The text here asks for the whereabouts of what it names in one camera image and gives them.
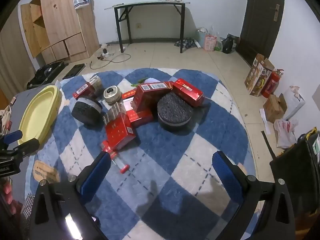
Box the large red carton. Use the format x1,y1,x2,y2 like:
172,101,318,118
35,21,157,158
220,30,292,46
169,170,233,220
132,81,173,113
172,78,203,107

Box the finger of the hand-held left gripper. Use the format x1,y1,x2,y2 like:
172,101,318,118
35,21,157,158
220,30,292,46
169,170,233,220
0,130,23,147
0,138,40,157

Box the houndstooth cloth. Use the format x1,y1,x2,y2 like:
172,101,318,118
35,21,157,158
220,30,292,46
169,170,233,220
21,194,38,230

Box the brown cardboard box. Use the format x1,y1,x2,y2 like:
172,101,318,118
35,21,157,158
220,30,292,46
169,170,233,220
263,94,288,123

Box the round beige device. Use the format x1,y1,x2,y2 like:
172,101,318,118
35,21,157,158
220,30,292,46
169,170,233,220
103,85,122,105

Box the white red plastic bag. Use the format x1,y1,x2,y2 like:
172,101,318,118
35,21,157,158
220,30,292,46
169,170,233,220
274,119,299,149

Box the clear tube red cap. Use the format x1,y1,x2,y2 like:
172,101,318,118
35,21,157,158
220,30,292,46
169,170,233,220
111,156,130,174

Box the beige curtain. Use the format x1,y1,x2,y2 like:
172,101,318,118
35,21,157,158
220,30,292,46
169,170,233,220
0,7,38,93

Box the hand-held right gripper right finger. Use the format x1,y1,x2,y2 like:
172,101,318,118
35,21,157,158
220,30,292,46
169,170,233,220
212,151,297,240

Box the black stick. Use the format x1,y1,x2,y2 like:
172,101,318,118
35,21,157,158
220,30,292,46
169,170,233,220
261,131,277,159

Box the printed cardboard box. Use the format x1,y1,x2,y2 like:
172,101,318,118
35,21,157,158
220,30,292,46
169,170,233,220
244,54,275,97

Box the red fire extinguisher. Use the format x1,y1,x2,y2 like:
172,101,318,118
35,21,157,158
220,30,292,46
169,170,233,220
261,69,284,98

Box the yellow plastic basin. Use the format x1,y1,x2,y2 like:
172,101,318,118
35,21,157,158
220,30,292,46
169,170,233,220
17,85,62,146

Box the pink plastic bag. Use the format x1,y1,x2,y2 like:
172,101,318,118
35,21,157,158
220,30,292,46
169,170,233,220
204,35,217,52

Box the black yellow tool bag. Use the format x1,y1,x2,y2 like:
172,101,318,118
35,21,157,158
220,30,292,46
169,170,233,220
269,127,320,230

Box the person's left hand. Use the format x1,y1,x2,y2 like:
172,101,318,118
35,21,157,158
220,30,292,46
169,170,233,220
0,179,14,217

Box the wooden wardrobe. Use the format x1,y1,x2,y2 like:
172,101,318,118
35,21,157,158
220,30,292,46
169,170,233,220
20,0,100,64

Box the black folding table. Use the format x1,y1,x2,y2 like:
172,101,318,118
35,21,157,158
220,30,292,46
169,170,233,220
104,1,190,54

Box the green clear plastic bag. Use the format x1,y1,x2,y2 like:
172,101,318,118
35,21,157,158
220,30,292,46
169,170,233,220
214,32,223,52

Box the blue white checkered rug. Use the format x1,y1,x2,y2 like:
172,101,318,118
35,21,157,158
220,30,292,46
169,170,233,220
24,67,258,240

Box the black round sponge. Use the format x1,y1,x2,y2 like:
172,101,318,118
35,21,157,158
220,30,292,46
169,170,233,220
157,92,194,132
71,97,103,127

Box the black keyboard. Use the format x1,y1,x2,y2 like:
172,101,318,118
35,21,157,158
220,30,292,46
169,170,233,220
62,64,85,80

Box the silver metal can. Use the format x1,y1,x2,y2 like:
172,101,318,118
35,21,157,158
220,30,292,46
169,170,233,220
89,74,103,97

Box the dark door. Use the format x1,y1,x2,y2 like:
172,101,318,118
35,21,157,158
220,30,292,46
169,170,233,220
236,0,285,67

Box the grey floor cable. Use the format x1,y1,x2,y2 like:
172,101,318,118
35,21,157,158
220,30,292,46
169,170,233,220
90,52,131,70

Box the green plastic item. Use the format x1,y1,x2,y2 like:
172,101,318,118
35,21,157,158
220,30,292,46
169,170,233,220
130,78,150,87

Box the dark patterned cloth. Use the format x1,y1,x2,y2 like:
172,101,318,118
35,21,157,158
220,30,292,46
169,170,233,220
174,37,198,48

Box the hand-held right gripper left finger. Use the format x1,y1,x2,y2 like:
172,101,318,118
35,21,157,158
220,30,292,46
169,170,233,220
29,151,112,240

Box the white paper bag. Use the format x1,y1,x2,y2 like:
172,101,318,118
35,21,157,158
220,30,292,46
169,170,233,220
284,86,306,120

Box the glossy red carton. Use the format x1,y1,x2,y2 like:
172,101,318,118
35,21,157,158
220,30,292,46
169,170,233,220
105,116,137,151

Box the black case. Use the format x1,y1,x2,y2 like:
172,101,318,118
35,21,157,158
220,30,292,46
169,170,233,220
27,61,69,89

